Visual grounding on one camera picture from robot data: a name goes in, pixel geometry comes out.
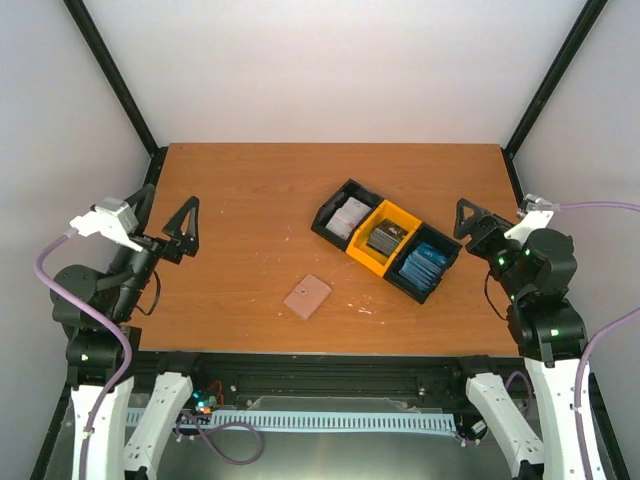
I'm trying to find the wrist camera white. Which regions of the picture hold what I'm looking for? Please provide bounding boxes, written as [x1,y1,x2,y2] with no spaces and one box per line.
[504,194,557,245]
[69,197,143,252]

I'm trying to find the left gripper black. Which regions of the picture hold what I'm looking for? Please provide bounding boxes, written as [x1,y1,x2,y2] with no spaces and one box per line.
[110,181,201,318]

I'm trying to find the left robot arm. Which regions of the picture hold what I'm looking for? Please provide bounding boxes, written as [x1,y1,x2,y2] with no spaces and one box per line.
[35,184,208,479]

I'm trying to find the pink card holder wallet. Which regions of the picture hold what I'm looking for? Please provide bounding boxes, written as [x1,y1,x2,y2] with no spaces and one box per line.
[284,274,332,321]

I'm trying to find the grey connector plug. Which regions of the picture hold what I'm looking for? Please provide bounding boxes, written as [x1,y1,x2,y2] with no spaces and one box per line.
[471,420,488,439]

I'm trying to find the white card stack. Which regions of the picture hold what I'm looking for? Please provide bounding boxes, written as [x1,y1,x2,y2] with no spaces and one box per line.
[326,197,371,240]

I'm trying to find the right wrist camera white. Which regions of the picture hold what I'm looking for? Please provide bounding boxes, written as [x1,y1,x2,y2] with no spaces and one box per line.
[504,194,557,245]

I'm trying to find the yellow bin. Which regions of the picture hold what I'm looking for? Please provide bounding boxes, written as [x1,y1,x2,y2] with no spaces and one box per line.
[346,200,422,277]

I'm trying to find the small electronics board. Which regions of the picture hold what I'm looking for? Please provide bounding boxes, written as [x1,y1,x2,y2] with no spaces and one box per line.
[192,390,224,415]

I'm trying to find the dark card stack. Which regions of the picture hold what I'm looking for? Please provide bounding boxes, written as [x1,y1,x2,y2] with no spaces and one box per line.
[366,219,408,257]

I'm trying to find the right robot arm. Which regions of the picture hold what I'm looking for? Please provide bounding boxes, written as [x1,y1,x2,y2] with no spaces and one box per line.
[454,195,606,479]

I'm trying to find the right black frame post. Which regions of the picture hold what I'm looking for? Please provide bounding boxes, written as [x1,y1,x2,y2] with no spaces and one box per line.
[502,0,611,161]

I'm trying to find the left black frame post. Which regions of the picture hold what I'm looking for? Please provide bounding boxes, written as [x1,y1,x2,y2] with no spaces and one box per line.
[63,0,167,161]

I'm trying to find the black frame post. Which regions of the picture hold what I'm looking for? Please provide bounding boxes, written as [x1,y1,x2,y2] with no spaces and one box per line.
[502,0,611,161]
[63,0,167,161]

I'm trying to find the black aluminium rail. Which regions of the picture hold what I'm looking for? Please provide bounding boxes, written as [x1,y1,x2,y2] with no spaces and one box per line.
[134,352,526,411]

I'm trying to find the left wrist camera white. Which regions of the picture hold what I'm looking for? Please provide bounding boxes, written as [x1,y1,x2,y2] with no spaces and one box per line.
[69,197,143,252]

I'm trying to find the blue card stack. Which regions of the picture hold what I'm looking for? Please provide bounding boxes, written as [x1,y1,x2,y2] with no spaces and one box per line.
[399,243,447,292]

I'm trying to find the black bin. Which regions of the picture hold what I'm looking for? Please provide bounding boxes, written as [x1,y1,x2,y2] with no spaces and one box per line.
[383,224,462,304]
[311,179,383,252]

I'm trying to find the black bin left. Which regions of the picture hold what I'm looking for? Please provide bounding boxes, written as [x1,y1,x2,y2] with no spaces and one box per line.
[311,179,383,252]

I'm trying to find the black bin right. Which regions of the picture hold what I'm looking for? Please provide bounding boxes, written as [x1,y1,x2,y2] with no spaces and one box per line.
[383,224,462,304]

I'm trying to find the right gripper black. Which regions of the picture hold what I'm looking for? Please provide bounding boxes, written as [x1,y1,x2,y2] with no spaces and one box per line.
[452,196,526,299]

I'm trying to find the light blue cable duct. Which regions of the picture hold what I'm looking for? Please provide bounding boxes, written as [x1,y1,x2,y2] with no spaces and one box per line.
[122,408,459,436]

